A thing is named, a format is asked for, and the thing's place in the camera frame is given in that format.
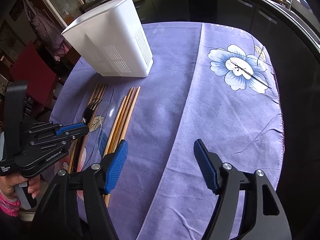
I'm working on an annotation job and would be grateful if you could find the red chair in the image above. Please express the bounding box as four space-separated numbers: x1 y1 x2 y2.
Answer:
10 41 58 109

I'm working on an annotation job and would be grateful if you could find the purple floral tablecloth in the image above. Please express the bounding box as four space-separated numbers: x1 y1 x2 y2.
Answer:
50 22 284 239

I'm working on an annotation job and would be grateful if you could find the pink sleeve forearm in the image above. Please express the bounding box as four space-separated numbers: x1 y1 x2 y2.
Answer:
0 192 21 217

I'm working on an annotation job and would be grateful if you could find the person's left hand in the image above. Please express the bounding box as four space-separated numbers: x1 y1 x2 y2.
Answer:
1 173 40 200

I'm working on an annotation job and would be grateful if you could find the white plastic utensil holder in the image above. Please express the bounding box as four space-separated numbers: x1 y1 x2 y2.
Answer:
61 0 153 77

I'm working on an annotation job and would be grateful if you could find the purple checkered apron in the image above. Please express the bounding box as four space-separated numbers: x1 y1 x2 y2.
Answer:
23 0 70 61

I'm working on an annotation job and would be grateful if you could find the clear plastic spoon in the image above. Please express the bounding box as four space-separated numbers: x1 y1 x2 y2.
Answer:
98 102 116 156

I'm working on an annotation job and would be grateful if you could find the black lower cabinet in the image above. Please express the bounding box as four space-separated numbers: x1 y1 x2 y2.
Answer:
188 0 319 56

